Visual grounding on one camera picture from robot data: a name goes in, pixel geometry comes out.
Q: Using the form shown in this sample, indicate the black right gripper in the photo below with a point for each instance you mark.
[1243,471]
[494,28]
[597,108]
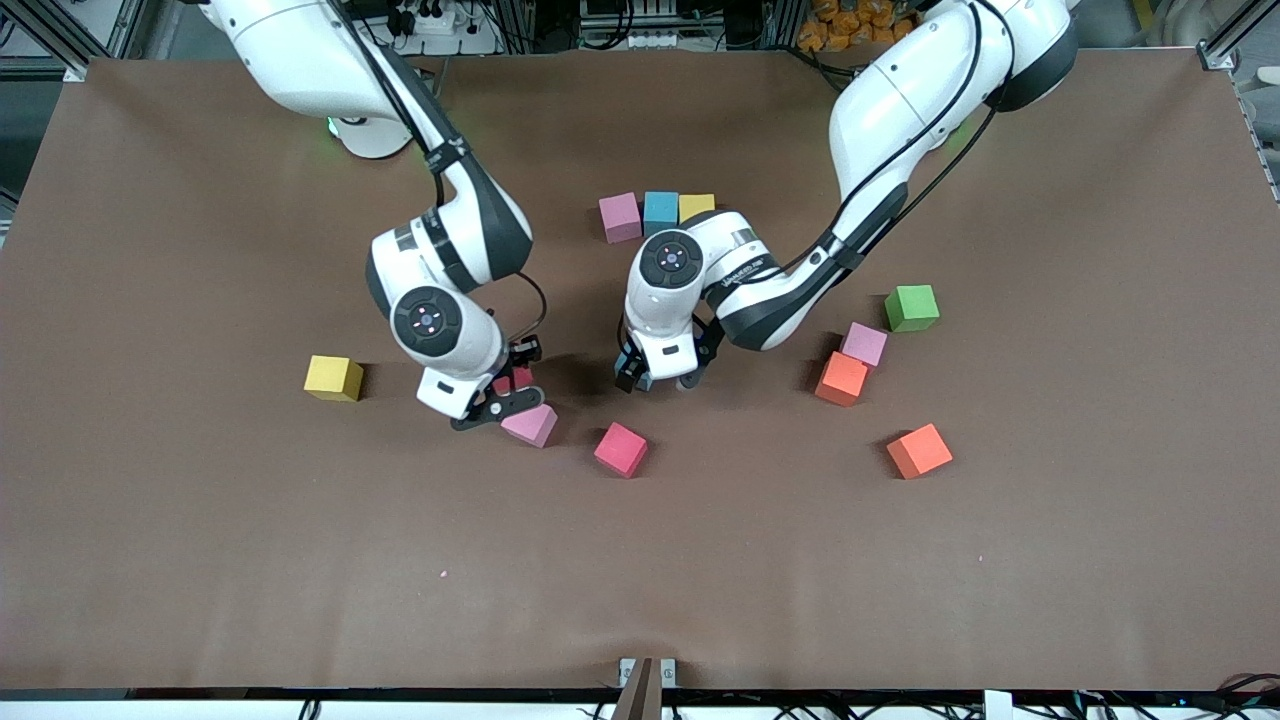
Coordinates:
[524,353]

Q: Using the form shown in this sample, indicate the blue foam cube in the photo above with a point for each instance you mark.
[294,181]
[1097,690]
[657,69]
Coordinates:
[660,212]
[645,380]

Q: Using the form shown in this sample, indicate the red foam cube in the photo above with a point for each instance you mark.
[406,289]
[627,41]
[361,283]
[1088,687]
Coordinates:
[620,448]
[515,380]

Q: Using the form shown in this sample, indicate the pink foam cube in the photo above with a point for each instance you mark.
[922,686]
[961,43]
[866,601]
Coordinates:
[620,217]
[864,343]
[535,428]

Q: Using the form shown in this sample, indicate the yellow foam cube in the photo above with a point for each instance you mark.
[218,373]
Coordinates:
[333,376]
[696,206]

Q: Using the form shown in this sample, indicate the orange foam cube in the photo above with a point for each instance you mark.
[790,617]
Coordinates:
[841,377]
[919,450]

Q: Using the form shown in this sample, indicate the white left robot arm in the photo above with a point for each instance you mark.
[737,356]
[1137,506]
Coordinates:
[900,100]

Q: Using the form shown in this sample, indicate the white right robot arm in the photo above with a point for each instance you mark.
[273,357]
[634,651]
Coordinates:
[300,60]

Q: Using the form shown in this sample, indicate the green foam cube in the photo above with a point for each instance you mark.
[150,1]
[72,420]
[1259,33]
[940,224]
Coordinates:
[911,306]

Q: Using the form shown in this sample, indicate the white power strip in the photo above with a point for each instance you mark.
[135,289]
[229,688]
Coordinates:
[450,40]

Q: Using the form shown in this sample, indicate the silver equipment box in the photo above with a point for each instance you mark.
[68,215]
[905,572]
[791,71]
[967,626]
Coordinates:
[640,30]

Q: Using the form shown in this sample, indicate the orange snack bag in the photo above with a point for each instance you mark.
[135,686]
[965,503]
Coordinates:
[840,25]

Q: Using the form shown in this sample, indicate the small metal bracket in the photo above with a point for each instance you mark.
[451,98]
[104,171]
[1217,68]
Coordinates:
[668,672]

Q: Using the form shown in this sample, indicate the aluminium frame profile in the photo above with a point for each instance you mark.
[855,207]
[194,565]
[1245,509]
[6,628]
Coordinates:
[60,45]
[1218,55]

